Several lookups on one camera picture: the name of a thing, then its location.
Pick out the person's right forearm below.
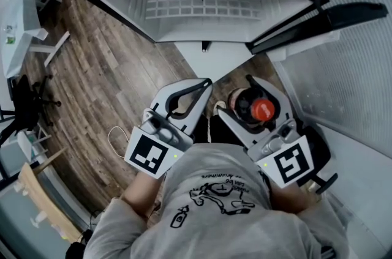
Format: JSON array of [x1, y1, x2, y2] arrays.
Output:
[[268, 180, 317, 216]]

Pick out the wooden table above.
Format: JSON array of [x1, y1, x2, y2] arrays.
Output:
[[17, 162, 83, 244]]

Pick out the person's left forearm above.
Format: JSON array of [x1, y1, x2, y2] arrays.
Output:
[[119, 171, 168, 219]]

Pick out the person's white right shoe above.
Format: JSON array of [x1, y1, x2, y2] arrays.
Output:
[[213, 100, 229, 115]]

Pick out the glass partition with blinds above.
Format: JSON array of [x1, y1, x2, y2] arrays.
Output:
[[271, 0, 392, 158]]

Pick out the small white cart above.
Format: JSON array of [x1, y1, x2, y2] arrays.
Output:
[[16, 125, 51, 161]]

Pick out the white table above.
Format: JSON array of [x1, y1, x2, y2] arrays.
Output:
[[0, 0, 71, 80]]

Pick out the black swivel office chair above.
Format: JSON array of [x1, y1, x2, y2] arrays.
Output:
[[0, 73, 62, 149]]

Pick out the white wire shelf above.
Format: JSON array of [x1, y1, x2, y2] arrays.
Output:
[[145, 0, 262, 20]]

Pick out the dark bottle with red cap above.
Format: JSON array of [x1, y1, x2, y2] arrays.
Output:
[[227, 86, 277, 126]]

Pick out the white cable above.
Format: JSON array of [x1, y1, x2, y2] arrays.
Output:
[[107, 125, 133, 158]]

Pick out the person's black trousers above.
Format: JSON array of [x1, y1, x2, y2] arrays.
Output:
[[192, 113, 251, 149]]

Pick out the person in white shirt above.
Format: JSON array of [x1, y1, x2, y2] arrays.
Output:
[[83, 142, 350, 259]]

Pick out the black padded chair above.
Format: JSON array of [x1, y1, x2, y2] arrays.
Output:
[[293, 124, 339, 195]]

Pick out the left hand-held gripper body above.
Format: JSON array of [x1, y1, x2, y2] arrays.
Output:
[[123, 107, 195, 181]]

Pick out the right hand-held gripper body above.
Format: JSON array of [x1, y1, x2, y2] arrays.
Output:
[[246, 118, 317, 190]]

